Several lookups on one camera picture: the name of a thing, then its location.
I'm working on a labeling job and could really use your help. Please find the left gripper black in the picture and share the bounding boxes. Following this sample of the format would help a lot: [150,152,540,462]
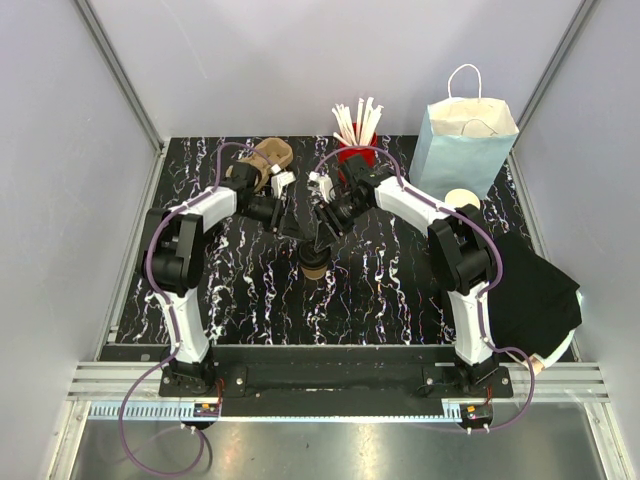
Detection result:
[239,194,306,242]

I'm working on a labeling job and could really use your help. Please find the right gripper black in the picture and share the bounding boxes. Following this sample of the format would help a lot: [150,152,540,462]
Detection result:
[312,194,371,254]

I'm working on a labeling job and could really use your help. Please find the single paper cup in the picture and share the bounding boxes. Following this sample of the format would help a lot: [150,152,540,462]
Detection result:
[300,260,328,281]

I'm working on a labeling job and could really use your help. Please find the light blue paper bag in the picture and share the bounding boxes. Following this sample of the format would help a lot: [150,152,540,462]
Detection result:
[408,63,519,200]

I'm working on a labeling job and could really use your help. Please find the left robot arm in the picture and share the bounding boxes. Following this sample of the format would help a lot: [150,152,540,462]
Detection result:
[136,162,300,396]

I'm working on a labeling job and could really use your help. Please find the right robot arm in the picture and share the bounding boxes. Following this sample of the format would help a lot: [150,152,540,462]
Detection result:
[298,155,503,397]

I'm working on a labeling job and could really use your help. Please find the stack of cardboard cup carriers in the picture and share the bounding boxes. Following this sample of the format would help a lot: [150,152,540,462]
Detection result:
[226,137,294,192]

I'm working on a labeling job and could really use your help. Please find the red straw cup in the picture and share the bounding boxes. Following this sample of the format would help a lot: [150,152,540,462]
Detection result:
[338,131,377,184]

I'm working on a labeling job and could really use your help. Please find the white wrapped straws bundle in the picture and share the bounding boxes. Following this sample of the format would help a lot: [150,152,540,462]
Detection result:
[331,97,384,147]

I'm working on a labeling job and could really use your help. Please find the stack of paper cups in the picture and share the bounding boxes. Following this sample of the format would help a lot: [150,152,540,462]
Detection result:
[444,188,481,210]

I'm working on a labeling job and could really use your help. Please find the black cloth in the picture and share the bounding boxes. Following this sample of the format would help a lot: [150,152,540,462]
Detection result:
[489,232,582,358]

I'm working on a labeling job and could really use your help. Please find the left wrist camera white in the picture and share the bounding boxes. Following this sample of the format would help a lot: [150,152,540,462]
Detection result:
[270,165,296,198]

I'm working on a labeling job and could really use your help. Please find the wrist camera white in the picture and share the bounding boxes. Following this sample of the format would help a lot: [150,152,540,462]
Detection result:
[270,165,296,198]
[307,171,335,203]

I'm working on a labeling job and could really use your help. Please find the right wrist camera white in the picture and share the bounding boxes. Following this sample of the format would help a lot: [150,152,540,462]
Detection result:
[307,171,335,203]

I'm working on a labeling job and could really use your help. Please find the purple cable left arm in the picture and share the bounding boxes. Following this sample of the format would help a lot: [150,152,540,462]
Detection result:
[117,142,276,474]

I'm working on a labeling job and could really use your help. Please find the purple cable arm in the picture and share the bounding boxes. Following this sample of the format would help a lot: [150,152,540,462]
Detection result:
[312,146,536,434]
[117,142,276,474]

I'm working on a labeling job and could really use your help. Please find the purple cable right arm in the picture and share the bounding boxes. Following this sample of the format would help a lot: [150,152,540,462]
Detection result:
[312,146,536,434]

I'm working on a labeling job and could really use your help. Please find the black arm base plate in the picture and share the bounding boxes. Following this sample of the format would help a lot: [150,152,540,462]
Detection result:
[97,342,516,419]

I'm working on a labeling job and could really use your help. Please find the aluminium rail front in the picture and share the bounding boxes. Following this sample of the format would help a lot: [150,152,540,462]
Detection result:
[67,362,613,426]

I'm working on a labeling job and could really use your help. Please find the aluminium frame post left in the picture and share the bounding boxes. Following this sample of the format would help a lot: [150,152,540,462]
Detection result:
[71,0,164,152]

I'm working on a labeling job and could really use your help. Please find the aluminium frame post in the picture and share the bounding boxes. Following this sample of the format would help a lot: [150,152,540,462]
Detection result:
[71,0,164,152]
[514,0,601,131]

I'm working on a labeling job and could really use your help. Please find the aluminium frame post right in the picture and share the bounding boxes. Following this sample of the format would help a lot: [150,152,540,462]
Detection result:
[514,0,601,131]

